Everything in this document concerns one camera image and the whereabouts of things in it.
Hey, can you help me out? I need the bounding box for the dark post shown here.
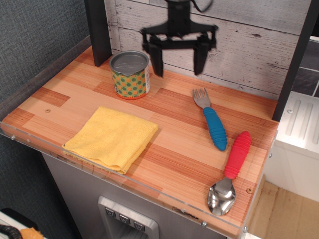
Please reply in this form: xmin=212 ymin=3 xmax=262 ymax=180
xmin=84 ymin=0 xmax=112 ymax=66
xmin=272 ymin=0 xmax=319 ymax=122

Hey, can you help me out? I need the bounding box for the grey toy fridge front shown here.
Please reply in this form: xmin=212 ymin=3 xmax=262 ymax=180
xmin=43 ymin=154 xmax=224 ymax=239

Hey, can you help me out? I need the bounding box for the red handled spoon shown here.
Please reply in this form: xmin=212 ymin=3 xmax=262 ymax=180
xmin=207 ymin=131 xmax=252 ymax=216

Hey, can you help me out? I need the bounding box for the dark left post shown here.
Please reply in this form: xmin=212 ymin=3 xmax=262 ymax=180
xmin=84 ymin=0 xmax=112 ymax=66

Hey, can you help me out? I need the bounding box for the dark right post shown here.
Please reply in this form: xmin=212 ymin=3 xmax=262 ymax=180
xmin=272 ymin=0 xmax=319 ymax=122

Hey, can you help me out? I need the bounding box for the green orange dotted can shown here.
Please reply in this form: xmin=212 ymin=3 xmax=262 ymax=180
xmin=109 ymin=50 xmax=151 ymax=100

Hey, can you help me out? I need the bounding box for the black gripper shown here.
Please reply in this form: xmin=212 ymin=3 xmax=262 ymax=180
xmin=141 ymin=0 xmax=218 ymax=77

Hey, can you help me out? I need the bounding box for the yellow folded cloth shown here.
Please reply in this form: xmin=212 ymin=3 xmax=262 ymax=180
xmin=62 ymin=107 xmax=159 ymax=174

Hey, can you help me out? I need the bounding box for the black braided cable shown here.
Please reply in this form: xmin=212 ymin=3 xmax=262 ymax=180
xmin=190 ymin=0 xmax=215 ymax=13

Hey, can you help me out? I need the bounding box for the white toy sink unit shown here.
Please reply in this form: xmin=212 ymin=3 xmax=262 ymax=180
xmin=264 ymin=36 xmax=319 ymax=201

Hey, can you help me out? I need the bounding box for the blue handled fork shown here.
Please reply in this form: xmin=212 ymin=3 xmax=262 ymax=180
xmin=192 ymin=88 xmax=228 ymax=151

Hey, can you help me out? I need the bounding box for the silver dispenser panel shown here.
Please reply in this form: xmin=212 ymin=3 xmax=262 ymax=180
xmin=98 ymin=196 xmax=160 ymax=239

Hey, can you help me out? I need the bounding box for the clear acrylic edge guard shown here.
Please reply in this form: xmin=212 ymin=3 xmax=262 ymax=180
xmin=0 ymin=122 xmax=248 ymax=239

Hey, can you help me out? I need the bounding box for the orange black object corner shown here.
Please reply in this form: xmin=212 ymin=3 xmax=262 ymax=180
xmin=0 ymin=208 xmax=45 ymax=239

